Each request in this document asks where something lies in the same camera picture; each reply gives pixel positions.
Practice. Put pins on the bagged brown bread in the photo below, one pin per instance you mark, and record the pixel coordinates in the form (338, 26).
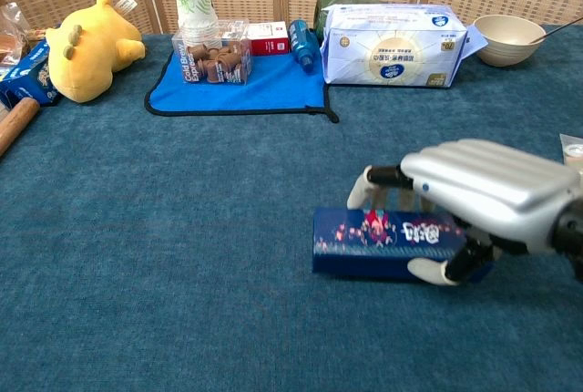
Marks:
(11, 41)

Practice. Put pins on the grey blue glasses pouch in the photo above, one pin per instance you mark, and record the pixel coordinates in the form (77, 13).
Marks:
(355, 250)

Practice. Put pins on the blue cloth mat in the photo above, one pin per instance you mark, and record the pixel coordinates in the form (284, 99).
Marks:
(273, 91)

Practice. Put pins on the small blue bottle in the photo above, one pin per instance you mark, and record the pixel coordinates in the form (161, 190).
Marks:
(303, 43)

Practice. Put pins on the beige bowl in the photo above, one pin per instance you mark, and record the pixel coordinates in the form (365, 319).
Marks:
(505, 48)

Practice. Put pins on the blue cookie box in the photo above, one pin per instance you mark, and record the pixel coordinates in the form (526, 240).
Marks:
(29, 75)

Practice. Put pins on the stack of paper cups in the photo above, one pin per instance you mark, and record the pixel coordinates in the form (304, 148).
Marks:
(193, 0)

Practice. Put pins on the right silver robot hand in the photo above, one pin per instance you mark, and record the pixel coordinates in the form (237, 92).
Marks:
(492, 191)

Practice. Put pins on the red and white box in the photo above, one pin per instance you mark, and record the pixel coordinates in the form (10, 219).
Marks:
(268, 41)

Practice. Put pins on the wooden rolling pin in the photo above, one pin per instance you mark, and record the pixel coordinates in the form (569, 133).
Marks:
(16, 125)

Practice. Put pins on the small brown box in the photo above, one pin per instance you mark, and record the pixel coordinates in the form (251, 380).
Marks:
(214, 64)

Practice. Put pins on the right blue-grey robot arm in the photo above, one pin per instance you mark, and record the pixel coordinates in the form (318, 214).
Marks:
(571, 237)

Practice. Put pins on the bagged white cloth package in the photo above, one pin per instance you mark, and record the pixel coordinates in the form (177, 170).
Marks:
(573, 150)

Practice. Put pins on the green spray bottle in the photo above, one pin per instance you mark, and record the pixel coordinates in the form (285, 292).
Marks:
(328, 4)

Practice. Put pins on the yellow plush toy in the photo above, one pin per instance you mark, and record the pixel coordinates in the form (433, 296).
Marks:
(86, 54)

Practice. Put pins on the metal spoon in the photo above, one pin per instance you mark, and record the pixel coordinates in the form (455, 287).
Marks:
(558, 32)

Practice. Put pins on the white wet wipes pack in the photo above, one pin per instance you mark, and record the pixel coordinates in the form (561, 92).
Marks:
(391, 50)

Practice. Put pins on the teal table cloth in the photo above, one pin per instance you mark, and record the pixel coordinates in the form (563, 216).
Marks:
(182, 228)

